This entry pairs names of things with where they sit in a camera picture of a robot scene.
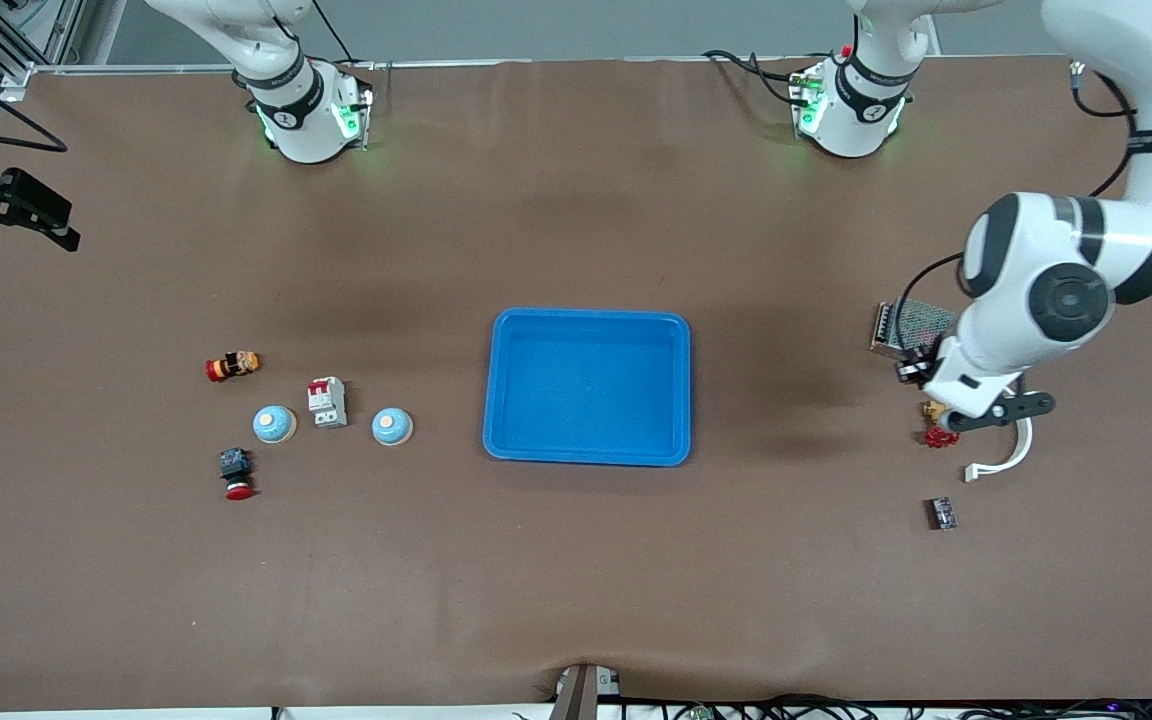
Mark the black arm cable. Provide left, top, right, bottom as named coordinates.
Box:
left=0, top=55, right=69, bottom=156
left=894, top=60, right=1152, bottom=351

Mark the blue plastic tray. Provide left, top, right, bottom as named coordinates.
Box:
left=481, top=307, right=692, bottom=468

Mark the grey table edge clamp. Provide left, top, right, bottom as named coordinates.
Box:
left=551, top=662, right=625, bottom=720

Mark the brass valve red handle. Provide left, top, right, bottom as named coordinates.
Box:
left=919, top=400, right=961, bottom=449

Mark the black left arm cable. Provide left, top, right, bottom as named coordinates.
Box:
left=894, top=60, right=1152, bottom=351

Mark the red orange emergency button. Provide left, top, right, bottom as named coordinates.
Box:
left=204, top=351, right=262, bottom=383

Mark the table cover sheet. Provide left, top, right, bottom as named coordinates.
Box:
left=0, top=55, right=1152, bottom=713

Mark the aluminium frame profile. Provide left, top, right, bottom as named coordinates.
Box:
left=0, top=0, right=87, bottom=103

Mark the white curved plastic bracket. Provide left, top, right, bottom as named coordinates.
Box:
left=964, top=365, right=1034, bottom=484

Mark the metal mesh power supply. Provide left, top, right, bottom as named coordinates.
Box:
left=869, top=296, right=959, bottom=375

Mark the black base cable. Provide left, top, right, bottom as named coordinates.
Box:
left=311, top=0, right=377, bottom=71
left=702, top=48, right=817, bottom=106

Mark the white red circuit breaker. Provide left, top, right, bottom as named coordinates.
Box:
left=307, top=376, right=349, bottom=429

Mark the light blue call bell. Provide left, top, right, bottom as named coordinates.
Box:
left=253, top=405, right=298, bottom=446
left=371, top=407, right=415, bottom=448

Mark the blue black red pushbutton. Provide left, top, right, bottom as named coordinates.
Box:
left=219, top=448, right=256, bottom=501

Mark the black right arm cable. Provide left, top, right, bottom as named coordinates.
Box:
left=0, top=55, right=69, bottom=156

